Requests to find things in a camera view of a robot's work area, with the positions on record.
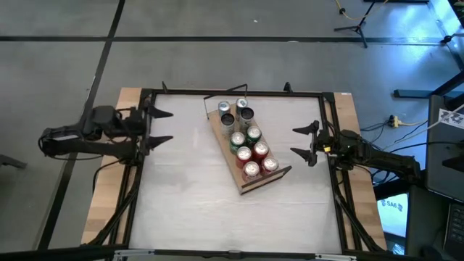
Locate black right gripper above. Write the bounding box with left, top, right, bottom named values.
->
left=289, top=120, right=349, bottom=168

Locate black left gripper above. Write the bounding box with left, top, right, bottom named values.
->
left=121, top=96, right=174, bottom=157

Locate red Coca-Cola can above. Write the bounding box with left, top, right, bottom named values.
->
left=261, top=156, right=280, bottom=178
left=236, top=146, right=253, bottom=169
left=252, top=141, right=270, bottom=161
left=241, top=160, right=261, bottom=183

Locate green Sprite can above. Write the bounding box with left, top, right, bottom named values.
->
left=229, top=130, right=247, bottom=154
left=246, top=125, right=262, bottom=146

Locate white glossy table sheet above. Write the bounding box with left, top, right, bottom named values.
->
left=128, top=93, right=344, bottom=254

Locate white printed sign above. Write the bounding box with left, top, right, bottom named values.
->
left=376, top=194, right=410, bottom=239

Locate black desk foot bar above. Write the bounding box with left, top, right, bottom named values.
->
left=394, top=70, right=464, bottom=99

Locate black tripod stand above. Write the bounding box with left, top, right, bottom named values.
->
left=333, top=0, right=391, bottom=49

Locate grey desk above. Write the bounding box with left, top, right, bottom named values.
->
left=423, top=94, right=464, bottom=204

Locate white printed paper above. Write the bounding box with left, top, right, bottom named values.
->
left=438, top=107, right=464, bottom=131

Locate grey furniture leg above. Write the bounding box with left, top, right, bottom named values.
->
left=0, top=154, right=28, bottom=170

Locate black keyboard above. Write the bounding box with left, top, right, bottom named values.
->
left=444, top=202, right=464, bottom=257

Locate black aluminium table frame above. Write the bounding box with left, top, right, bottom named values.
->
left=81, top=81, right=387, bottom=257

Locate wooden shelf black metal frame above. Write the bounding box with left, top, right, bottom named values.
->
left=203, top=83, right=293, bottom=196

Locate silver camera mounting bar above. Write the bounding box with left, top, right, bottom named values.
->
left=114, top=249, right=358, bottom=261

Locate yellow floor cable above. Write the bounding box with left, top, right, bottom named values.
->
left=335, top=0, right=391, bottom=22

